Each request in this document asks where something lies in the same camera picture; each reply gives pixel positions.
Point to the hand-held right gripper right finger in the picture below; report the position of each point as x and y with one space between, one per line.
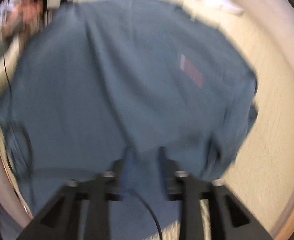
163 172

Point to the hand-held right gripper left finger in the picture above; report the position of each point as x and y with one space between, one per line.
125 172

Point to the blue t-shirt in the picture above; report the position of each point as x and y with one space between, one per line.
112 80

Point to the person's left hand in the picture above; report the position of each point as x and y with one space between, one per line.
19 17

